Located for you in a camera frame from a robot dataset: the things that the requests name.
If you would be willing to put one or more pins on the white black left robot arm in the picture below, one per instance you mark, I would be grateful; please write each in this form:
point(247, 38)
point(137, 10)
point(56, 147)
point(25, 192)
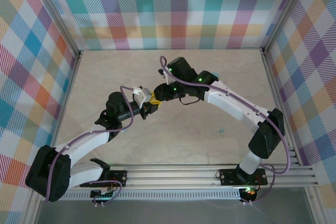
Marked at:
point(81, 142)

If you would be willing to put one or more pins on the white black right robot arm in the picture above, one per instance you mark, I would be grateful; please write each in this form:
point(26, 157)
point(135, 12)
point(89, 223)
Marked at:
point(236, 103)

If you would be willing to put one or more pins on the colourful plaid cloth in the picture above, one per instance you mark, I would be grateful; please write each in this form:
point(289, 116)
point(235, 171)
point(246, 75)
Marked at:
point(168, 11)
point(23, 77)
point(315, 64)

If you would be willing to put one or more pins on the green circuit board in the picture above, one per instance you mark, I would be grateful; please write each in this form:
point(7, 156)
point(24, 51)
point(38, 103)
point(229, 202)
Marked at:
point(101, 194)

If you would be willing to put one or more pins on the black controller board with lights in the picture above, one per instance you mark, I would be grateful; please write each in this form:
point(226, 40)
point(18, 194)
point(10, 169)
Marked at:
point(249, 193)

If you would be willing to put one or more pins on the aluminium frame side rail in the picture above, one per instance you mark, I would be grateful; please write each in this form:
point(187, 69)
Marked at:
point(281, 98)
point(56, 129)

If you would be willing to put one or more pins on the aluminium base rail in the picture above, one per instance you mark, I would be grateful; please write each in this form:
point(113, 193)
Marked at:
point(173, 175)

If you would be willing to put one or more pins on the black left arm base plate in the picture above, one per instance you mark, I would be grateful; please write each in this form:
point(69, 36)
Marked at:
point(118, 178)

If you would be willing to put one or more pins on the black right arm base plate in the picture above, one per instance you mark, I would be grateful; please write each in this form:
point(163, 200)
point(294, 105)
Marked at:
point(229, 178)

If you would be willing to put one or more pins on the aluminium frame post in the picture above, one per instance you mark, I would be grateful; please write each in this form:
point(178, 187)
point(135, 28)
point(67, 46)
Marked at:
point(287, 11)
point(53, 14)

